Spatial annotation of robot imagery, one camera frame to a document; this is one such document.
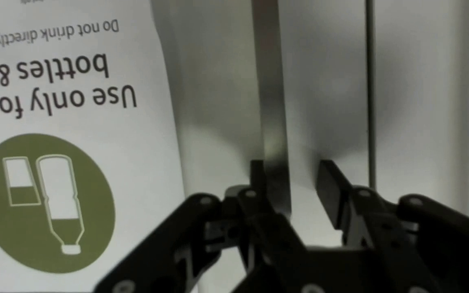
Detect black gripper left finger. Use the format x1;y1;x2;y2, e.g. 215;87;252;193
93;162;322;293

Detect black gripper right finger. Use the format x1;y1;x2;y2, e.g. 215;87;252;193
316;160;469;293

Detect metal cabinet door handle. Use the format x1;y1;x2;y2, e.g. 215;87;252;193
251;0;291;216

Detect white neighbouring cabinet door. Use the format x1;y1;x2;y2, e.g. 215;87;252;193
374;0;469;216

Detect white sign green bottle icon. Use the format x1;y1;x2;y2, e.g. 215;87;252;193
0;0;182;293

